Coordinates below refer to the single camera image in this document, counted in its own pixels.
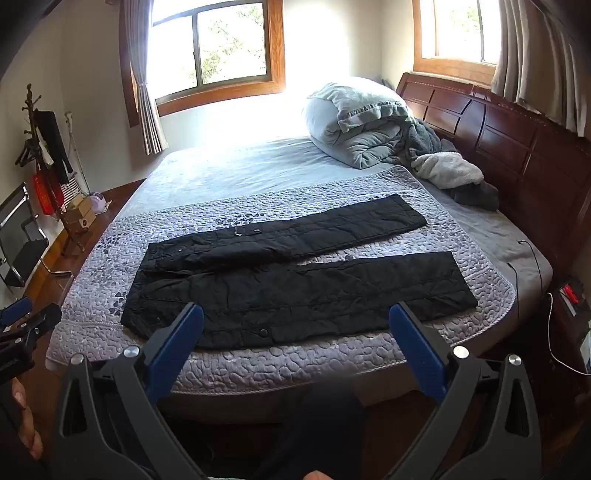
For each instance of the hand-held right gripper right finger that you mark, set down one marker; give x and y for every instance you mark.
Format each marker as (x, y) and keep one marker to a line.
(414, 350)

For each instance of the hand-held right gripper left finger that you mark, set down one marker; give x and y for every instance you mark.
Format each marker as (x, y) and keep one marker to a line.
(181, 350)

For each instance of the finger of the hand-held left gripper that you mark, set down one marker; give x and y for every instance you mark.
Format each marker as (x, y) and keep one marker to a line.
(16, 309)
(39, 321)

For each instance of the black quilted pants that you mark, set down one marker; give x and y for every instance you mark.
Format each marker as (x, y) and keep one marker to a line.
(277, 300)

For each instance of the person's left hand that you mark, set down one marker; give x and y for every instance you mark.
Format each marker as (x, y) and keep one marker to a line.
(27, 424)

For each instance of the grey quilted bedspread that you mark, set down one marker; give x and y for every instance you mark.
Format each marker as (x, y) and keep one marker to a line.
(323, 362)

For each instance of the cardboard boxes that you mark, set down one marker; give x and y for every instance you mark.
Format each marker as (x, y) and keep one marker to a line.
(82, 214)

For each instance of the red bag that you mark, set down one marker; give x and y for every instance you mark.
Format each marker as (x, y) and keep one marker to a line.
(44, 194)

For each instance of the person's leg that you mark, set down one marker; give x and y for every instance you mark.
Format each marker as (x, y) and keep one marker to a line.
(314, 429)

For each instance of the small purple appliance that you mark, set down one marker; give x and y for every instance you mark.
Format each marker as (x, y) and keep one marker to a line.
(99, 202)

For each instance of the striped white bag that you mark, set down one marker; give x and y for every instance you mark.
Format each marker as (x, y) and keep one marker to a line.
(74, 189)

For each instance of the black hanging garment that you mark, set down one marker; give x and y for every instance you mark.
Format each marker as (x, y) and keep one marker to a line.
(55, 143)

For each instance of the white fleece garment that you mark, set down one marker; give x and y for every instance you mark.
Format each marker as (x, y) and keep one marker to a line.
(450, 168)

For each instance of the bed with grey sheet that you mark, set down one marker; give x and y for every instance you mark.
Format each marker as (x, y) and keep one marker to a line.
(231, 170)

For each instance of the wooden coat rack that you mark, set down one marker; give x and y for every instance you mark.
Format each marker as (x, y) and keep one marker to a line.
(30, 106)

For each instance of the dark grey fleece blanket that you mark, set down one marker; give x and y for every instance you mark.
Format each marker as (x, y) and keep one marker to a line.
(422, 138)

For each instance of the wooden headboard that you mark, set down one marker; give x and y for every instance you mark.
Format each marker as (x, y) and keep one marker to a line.
(517, 147)

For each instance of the folded light grey duvet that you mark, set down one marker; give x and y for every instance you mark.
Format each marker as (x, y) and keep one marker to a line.
(351, 124)

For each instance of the beige curtain with tieback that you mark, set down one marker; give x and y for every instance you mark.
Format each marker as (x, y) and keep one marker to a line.
(145, 106)

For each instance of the power strip with red switch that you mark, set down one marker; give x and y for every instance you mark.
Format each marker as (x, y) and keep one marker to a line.
(570, 297)

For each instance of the large wooden frame window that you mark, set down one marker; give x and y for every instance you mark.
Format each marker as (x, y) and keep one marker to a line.
(217, 46)

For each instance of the small wooden frame window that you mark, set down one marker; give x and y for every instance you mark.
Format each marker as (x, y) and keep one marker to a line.
(461, 32)

